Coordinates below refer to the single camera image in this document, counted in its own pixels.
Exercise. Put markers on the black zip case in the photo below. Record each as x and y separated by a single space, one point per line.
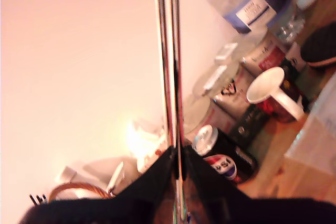
320 45

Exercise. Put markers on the metallic paper towel stand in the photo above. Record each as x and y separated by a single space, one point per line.
161 24

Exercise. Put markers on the silver tin black logo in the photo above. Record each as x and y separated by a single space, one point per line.
231 93

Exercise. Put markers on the black Pepsi can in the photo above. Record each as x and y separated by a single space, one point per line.
225 153

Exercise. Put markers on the white and dark red mug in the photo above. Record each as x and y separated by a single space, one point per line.
265 85

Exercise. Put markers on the silver tin script label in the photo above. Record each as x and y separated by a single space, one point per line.
265 56

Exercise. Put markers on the clear plastic sleeve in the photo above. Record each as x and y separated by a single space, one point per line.
315 129

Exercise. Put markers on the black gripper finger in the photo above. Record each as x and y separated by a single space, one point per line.
207 182
155 182

